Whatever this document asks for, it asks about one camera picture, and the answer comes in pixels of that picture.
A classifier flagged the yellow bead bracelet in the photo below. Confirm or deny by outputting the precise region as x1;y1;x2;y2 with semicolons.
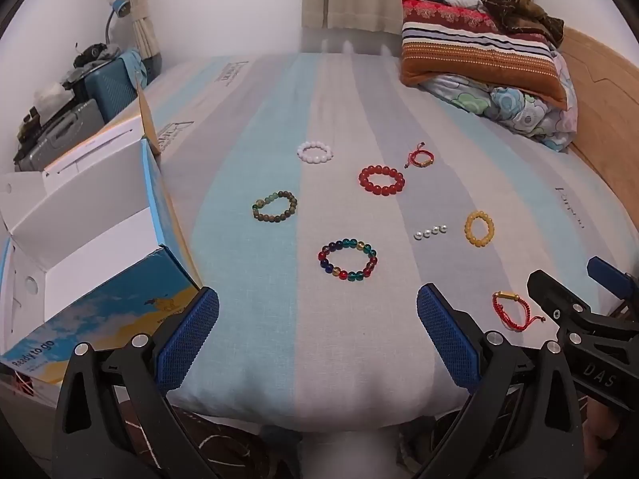
464;210;495;247

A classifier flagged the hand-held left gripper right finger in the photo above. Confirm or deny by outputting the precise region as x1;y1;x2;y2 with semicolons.
417;283;585;479

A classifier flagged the floral quilt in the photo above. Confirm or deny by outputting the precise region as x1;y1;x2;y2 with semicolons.
424;52;580;153

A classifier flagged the wooden headboard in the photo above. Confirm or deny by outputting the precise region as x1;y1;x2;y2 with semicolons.
559;25;639;210

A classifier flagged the red bead bracelet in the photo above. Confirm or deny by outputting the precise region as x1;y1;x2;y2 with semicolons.
358;164;405;197

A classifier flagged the teal suitcase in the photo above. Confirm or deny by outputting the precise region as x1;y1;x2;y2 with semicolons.
82;52;151;123

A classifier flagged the dark bundle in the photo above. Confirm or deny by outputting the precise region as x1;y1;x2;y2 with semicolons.
74;44;121;68

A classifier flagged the multicolour glass bead bracelet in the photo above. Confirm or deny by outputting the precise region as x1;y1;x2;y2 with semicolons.
318;238;379;283

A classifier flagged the small red string bracelet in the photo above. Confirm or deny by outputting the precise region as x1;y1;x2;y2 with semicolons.
404;142;433;170

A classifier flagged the red string gold tube bracelet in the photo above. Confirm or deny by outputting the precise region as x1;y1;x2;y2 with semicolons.
492;290;546;333

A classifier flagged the teal cloth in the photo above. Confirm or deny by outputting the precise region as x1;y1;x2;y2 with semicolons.
121;50;149;85

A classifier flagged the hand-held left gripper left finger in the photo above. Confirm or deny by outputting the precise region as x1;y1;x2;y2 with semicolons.
52;287;220;479

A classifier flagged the white bead bracelet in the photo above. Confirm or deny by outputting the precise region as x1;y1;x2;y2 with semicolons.
296;141;333;165

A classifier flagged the grey suitcase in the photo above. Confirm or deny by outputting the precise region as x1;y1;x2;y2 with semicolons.
14;99;105;173

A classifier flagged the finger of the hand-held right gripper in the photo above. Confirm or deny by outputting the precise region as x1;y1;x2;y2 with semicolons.
528;269;639;345
586;257;639;316

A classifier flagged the white and blue cardboard box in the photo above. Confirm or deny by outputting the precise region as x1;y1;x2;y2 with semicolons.
0;77;205;410

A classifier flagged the green brown bead bracelet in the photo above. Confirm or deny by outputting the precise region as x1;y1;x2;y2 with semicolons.
252;190;298;223

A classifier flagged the tied beige curtain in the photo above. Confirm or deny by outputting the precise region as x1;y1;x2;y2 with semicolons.
122;0;163;61

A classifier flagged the blue desk lamp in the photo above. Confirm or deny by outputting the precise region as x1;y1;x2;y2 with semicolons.
102;0;131;46

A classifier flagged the striped pillow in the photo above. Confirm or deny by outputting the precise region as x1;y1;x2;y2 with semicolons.
399;0;570;111

